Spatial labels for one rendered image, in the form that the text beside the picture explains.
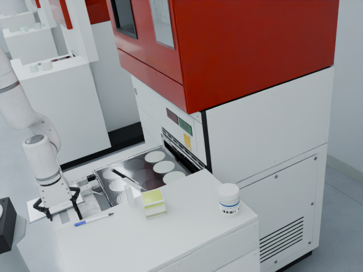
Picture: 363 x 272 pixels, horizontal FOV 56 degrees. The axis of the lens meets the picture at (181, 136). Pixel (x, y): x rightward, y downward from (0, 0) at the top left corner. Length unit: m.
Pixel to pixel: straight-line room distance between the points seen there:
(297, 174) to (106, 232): 1.01
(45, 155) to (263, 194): 1.01
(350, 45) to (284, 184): 1.25
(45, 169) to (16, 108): 0.23
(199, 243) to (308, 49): 0.91
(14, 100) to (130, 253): 0.58
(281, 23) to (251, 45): 0.15
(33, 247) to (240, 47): 2.13
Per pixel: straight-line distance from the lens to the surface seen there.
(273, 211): 1.85
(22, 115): 1.16
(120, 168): 1.66
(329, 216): 2.67
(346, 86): 2.78
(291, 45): 1.49
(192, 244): 1.12
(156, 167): 1.60
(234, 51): 1.32
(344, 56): 2.74
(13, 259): 1.73
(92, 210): 1.49
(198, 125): 1.35
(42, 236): 2.91
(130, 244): 1.17
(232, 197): 1.14
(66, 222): 1.35
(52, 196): 1.31
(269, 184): 1.72
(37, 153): 1.20
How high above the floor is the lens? 1.78
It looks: 29 degrees down
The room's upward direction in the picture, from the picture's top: 9 degrees counter-clockwise
